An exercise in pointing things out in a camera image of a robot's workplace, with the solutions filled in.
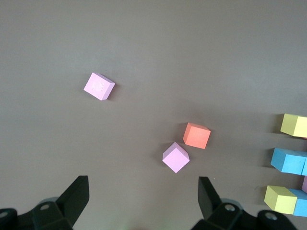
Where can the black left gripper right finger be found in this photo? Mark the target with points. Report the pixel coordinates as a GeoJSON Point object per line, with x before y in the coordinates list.
{"type": "Point", "coordinates": [208, 206]}

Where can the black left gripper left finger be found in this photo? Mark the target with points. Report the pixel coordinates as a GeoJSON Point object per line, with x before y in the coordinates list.
{"type": "Point", "coordinates": [72, 203]}

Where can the yellow foam cube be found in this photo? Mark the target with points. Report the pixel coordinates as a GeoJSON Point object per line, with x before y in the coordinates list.
{"type": "Point", "coordinates": [295, 125]}
{"type": "Point", "coordinates": [280, 200]}

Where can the light blue foam cube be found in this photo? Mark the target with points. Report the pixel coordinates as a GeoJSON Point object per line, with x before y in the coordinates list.
{"type": "Point", "coordinates": [301, 206]}
{"type": "Point", "coordinates": [304, 166]}
{"type": "Point", "coordinates": [287, 160]}

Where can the pink foam cube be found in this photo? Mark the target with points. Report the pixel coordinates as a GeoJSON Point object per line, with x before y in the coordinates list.
{"type": "Point", "coordinates": [175, 158]}
{"type": "Point", "coordinates": [98, 86]}
{"type": "Point", "coordinates": [304, 184]}

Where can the orange foam cube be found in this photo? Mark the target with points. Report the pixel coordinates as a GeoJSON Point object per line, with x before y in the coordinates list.
{"type": "Point", "coordinates": [196, 136]}

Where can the brown table cover sheet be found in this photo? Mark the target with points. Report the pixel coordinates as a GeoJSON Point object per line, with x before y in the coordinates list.
{"type": "Point", "coordinates": [144, 48]}

